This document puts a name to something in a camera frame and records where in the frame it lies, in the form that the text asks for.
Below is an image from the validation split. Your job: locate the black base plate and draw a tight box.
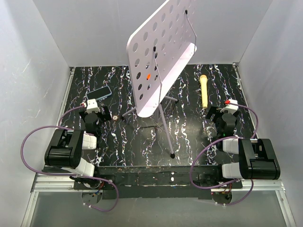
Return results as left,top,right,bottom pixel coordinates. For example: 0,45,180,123
42,165,243,201

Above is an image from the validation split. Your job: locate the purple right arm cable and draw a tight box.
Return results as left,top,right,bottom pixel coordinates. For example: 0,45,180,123
190,102,259,207

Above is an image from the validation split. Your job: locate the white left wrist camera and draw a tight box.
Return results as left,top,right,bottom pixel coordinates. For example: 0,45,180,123
81,99,100,114

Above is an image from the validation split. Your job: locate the white perforated music stand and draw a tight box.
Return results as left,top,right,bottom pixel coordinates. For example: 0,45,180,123
121,0,199,158

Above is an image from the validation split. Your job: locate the cream wooden recorder flute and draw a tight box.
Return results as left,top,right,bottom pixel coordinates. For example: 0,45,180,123
199,75,208,110

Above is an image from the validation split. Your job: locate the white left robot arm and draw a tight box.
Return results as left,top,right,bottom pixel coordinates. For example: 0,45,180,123
45,106,111,189

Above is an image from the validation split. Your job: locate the aluminium front rail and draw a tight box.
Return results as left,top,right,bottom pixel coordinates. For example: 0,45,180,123
31,175,285,192

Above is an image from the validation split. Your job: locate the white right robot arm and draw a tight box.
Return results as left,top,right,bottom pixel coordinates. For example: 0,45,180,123
205,106,281,188

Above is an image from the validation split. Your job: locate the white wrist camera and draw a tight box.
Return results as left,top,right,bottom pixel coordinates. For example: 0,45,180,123
81,99,100,114
220,99,239,114

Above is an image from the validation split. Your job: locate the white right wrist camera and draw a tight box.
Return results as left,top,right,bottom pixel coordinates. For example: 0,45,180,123
220,99,239,114

